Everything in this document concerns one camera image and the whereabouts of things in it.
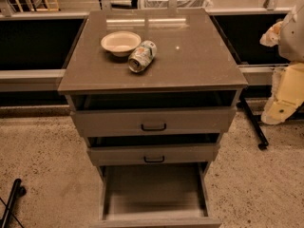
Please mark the grey bottom drawer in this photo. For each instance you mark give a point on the grey bottom drawer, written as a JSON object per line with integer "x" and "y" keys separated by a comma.
{"x": 155, "y": 196}

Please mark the grey drawer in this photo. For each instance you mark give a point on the grey drawer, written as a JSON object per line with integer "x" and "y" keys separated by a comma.
{"x": 155, "y": 196}
{"x": 150, "y": 149}
{"x": 168, "y": 113}

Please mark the grey drawer cabinet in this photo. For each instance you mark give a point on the grey drawer cabinet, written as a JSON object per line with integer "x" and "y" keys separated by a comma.
{"x": 191, "y": 55}

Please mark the grey top drawer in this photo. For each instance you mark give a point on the grey top drawer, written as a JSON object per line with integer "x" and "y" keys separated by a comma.
{"x": 168, "y": 113}

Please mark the grey middle drawer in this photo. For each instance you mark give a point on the grey middle drawer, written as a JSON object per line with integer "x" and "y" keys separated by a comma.
{"x": 150, "y": 149}

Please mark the crushed green soda can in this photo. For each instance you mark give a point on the crushed green soda can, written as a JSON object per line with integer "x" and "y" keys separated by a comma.
{"x": 142, "y": 56}

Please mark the white paper bowl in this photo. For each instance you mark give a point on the white paper bowl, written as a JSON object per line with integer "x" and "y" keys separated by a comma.
{"x": 120, "y": 43}

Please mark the black stand leg left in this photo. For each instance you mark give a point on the black stand leg left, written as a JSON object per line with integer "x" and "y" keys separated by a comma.
{"x": 17, "y": 191}

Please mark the black wheeled table frame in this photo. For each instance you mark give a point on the black wheeled table frame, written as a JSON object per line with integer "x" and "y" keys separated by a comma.
{"x": 255, "y": 120}

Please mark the white wire basket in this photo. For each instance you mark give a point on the white wire basket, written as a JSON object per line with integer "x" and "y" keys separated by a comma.
{"x": 181, "y": 4}

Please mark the grey barrier rail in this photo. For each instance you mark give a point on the grey barrier rail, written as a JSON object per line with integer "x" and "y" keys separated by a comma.
{"x": 35, "y": 48}

